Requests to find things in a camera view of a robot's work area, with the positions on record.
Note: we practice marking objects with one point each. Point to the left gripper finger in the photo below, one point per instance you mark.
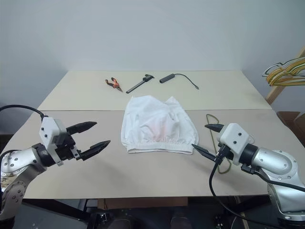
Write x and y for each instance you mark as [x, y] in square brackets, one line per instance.
[82, 126]
[95, 148]

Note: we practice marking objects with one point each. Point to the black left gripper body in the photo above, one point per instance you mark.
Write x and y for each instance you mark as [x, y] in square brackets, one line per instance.
[66, 150]

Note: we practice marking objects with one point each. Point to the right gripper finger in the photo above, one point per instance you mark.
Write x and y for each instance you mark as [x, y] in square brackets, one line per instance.
[214, 127]
[205, 152]

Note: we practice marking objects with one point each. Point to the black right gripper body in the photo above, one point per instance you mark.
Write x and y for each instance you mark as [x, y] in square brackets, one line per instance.
[222, 153]

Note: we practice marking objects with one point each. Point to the white shorts garment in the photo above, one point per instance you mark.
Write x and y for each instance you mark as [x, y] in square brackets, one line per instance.
[147, 114]

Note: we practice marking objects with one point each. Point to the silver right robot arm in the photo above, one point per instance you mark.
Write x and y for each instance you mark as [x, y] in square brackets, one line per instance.
[276, 164]

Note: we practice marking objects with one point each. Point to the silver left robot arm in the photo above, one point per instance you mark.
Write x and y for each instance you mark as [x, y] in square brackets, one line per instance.
[16, 162]

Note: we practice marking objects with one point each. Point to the orange black pliers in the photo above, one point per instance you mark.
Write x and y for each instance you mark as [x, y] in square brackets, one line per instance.
[115, 84]

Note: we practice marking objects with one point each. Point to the black digital caliper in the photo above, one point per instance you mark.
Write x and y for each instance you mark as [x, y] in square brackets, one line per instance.
[138, 85]

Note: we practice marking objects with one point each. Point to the dark rounded shape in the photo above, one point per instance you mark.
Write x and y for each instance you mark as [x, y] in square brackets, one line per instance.
[179, 222]
[122, 223]

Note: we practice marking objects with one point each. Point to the brown cardboard box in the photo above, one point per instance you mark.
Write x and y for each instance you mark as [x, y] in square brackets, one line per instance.
[291, 121]

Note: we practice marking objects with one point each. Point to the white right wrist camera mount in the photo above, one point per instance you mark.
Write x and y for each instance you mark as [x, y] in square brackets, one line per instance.
[234, 138]

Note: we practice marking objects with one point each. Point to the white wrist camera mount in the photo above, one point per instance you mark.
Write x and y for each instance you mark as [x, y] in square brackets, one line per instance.
[234, 138]
[48, 128]

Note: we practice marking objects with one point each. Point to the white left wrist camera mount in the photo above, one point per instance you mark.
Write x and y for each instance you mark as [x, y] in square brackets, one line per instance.
[48, 128]

